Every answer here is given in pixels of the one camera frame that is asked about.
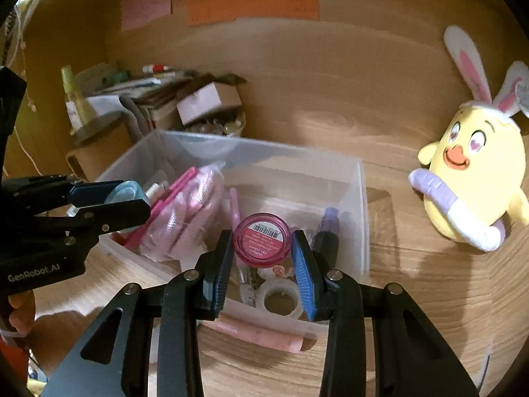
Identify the small white tube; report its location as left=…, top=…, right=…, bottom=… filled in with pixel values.
left=144, top=181, right=170, bottom=201

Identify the jar of small items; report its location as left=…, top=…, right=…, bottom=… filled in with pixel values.
left=186, top=111, right=247, bottom=137

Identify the pale pink stick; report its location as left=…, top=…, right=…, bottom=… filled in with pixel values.
left=207, top=316, right=304, bottom=352

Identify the pink translucent pouch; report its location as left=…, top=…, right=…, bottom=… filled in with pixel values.
left=124, top=160, right=227, bottom=263

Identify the pink round jar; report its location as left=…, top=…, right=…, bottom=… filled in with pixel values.
left=232, top=212, right=293, bottom=266

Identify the thin cable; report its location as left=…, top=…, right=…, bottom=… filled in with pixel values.
left=475, top=351, right=492, bottom=389

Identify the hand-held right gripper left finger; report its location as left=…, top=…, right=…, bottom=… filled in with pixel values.
left=41, top=229, right=234, bottom=397

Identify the metal hair clip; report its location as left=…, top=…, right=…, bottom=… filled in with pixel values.
left=237, top=262, right=259, bottom=307

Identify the white tape roll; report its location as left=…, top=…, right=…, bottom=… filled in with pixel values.
left=258, top=281, right=300, bottom=319

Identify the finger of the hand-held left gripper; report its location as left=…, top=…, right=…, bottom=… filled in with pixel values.
left=2, top=175, right=127, bottom=216
left=35, top=199, right=151, bottom=241

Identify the light blue round case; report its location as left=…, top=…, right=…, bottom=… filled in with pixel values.
left=105, top=180, right=147, bottom=207

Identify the floral hair clip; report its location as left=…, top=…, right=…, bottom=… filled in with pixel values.
left=260, top=267, right=294, bottom=282

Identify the stack of books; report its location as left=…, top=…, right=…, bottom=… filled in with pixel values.
left=89, top=64, right=199, bottom=133

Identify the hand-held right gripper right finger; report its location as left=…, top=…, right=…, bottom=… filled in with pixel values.
left=291, top=229, right=480, bottom=397

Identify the orange paper note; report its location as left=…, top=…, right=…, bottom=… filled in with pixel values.
left=186, top=0, right=320, bottom=26

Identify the grey curved handle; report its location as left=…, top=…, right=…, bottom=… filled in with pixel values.
left=120, top=95, right=149, bottom=137

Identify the yellow green bottle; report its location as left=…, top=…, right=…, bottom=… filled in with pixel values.
left=61, top=65, right=98, bottom=131

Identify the person's left forearm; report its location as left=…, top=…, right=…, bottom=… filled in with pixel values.
left=0, top=330, right=31, bottom=381

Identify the yellow chick plush toy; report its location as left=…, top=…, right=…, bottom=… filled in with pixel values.
left=408, top=25, right=529, bottom=252

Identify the clear plastic storage box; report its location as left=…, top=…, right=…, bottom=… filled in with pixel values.
left=95, top=129, right=370, bottom=342

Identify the purple capped black tube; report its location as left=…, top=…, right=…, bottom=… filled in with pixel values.
left=312, top=208, right=340, bottom=265

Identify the person's left hand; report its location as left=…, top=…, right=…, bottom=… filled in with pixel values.
left=7, top=290, right=37, bottom=335

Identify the small cardboard box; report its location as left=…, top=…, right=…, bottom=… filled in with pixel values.
left=177, top=82, right=242, bottom=125

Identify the white string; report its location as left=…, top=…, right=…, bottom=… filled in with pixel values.
left=6, top=4, right=42, bottom=174

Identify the pink paper note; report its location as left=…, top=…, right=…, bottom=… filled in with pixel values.
left=120, top=0, right=172, bottom=31

